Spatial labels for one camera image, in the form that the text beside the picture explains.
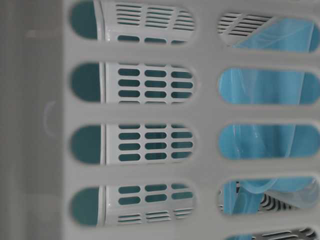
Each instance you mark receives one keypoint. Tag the white plastic shopping basket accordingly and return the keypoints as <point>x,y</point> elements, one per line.
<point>38,115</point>

